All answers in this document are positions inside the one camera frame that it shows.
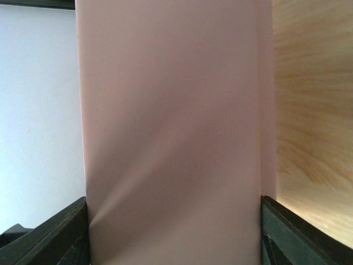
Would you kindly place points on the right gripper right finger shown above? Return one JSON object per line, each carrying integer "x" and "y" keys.
{"x": 286, "y": 238}

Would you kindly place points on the pink glasses case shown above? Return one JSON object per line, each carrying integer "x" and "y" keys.
{"x": 178, "y": 115}

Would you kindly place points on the black enclosure frame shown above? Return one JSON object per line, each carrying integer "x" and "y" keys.
{"x": 55, "y": 4}

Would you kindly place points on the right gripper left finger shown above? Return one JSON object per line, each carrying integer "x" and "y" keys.
{"x": 62, "y": 239}

